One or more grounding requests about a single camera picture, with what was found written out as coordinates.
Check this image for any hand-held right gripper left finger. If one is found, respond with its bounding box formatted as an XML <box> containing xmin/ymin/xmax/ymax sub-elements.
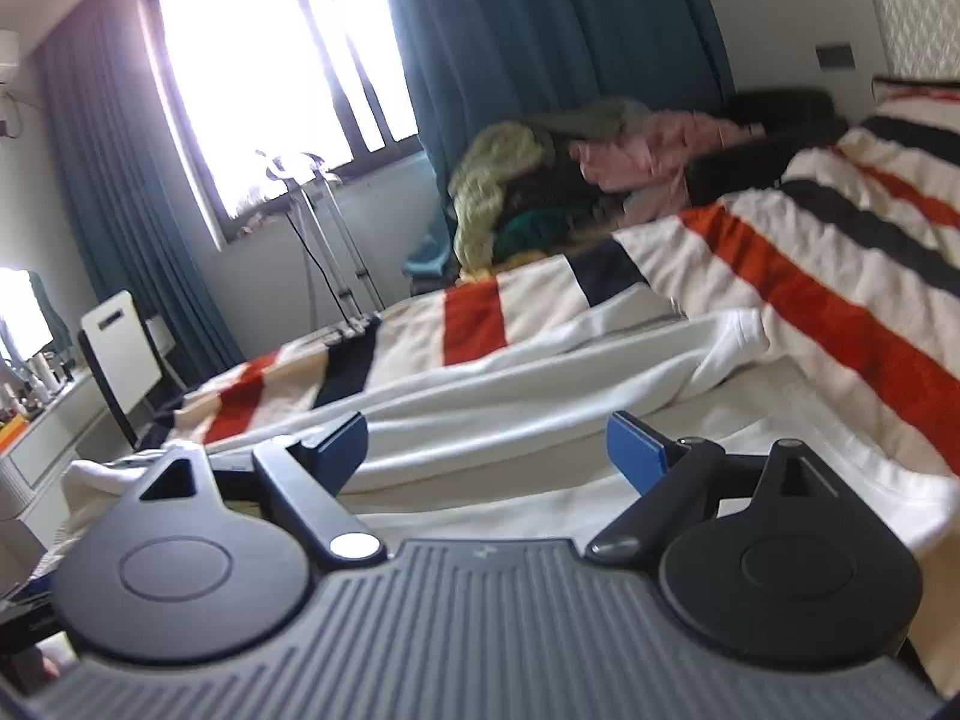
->
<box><xmin>138</xmin><ymin>411</ymin><xmax>388</xmax><ymax>569</ymax></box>

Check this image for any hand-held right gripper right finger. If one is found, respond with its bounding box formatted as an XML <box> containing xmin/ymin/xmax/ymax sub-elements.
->
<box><xmin>585</xmin><ymin>411</ymin><xmax>838</xmax><ymax>563</ymax></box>

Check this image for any white sweatshirt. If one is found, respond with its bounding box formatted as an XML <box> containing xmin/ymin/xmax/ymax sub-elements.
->
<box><xmin>60</xmin><ymin>307</ymin><xmax>960</xmax><ymax>563</ymax></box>

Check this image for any pile of clothes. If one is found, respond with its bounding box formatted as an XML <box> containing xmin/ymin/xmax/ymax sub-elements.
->
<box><xmin>448</xmin><ymin>96</ymin><xmax>766</xmax><ymax>284</ymax></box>

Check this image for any metal floor stand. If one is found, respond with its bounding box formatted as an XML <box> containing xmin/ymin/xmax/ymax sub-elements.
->
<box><xmin>255</xmin><ymin>150</ymin><xmax>383</xmax><ymax>338</ymax></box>

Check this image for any white chair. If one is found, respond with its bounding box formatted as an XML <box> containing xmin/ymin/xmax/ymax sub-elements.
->
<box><xmin>78</xmin><ymin>289</ymin><xmax>187</xmax><ymax>448</ymax></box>

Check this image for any striped blanket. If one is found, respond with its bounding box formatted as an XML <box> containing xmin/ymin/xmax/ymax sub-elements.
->
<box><xmin>139</xmin><ymin>79</ymin><xmax>960</xmax><ymax>477</ymax></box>

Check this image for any white desk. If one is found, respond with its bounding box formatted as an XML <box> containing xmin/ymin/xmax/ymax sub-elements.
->
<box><xmin>0</xmin><ymin>371</ymin><xmax>113</xmax><ymax>518</ymax></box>

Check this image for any teal curtain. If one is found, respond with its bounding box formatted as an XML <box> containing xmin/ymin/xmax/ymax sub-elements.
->
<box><xmin>372</xmin><ymin>0</ymin><xmax>737</xmax><ymax>278</ymax></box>
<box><xmin>34</xmin><ymin>4</ymin><xmax>248</xmax><ymax>389</ymax></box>

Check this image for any black sofa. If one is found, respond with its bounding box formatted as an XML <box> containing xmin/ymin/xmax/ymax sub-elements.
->
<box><xmin>686</xmin><ymin>88</ymin><xmax>852</xmax><ymax>207</ymax></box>

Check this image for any vanity mirror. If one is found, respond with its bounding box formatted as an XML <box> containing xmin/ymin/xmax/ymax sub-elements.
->
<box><xmin>0</xmin><ymin>267</ymin><xmax>72</xmax><ymax>368</ymax></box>

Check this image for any window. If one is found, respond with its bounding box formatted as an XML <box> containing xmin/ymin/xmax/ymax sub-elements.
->
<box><xmin>138</xmin><ymin>0</ymin><xmax>422</xmax><ymax>250</ymax></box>

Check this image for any white padded headboard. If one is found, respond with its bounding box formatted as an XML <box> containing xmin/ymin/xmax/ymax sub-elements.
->
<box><xmin>870</xmin><ymin>0</ymin><xmax>960</xmax><ymax>80</ymax></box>

